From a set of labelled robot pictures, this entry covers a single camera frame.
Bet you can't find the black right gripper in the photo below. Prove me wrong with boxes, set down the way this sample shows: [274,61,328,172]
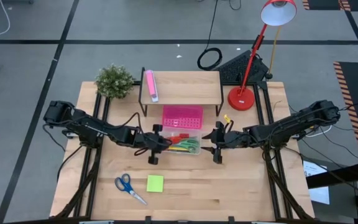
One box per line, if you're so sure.
[201,121,251,165]

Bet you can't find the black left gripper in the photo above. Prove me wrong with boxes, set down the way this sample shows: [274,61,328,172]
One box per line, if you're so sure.
[140,124,173,165]

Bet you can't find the green-handled scissors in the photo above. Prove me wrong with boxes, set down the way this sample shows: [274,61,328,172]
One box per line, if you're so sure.
[175,138,200,154]

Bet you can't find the green sticky note pad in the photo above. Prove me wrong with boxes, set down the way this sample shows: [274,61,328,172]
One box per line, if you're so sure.
[146,174,165,194]

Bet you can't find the blue-handled scissors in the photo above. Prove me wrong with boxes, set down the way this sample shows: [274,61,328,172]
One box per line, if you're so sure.
[114,173,148,206]

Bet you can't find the pink-lidded clear pencil case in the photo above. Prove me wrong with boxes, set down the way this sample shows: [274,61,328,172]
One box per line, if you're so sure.
[160,105,204,156]

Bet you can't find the red desk lamp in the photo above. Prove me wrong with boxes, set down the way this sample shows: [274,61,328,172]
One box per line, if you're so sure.
[227,0,298,112]

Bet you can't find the wooden shelf riser black legs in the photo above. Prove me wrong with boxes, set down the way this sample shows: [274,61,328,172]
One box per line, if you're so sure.
[137,67,225,118]

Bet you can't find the pink and white stapler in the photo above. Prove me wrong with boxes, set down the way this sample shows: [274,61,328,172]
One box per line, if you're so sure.
[144,69,160,103]

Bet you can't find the black keyboard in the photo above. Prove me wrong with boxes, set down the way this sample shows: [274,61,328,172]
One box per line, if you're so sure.
[213,49,270,85]

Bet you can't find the potted green plant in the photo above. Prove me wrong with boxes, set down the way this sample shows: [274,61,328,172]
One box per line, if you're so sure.
[94,63,135,100]

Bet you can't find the white paper sheet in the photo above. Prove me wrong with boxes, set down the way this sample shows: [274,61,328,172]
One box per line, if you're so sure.
[303,160,331,205]

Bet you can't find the black hazard-striped floor mat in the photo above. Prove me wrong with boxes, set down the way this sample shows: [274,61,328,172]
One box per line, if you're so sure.
[302,0,358,12]
[333,61,358,162]

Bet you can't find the coiled black cable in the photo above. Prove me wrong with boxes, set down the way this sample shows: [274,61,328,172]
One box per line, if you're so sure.
[196,0,223,72]

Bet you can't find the black metal table frame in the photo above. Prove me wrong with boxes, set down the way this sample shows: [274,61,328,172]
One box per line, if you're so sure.
[50,81,315,224]

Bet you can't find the yellow lamp cord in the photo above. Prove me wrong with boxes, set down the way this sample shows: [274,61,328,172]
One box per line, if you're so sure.
[267,26,282,78]

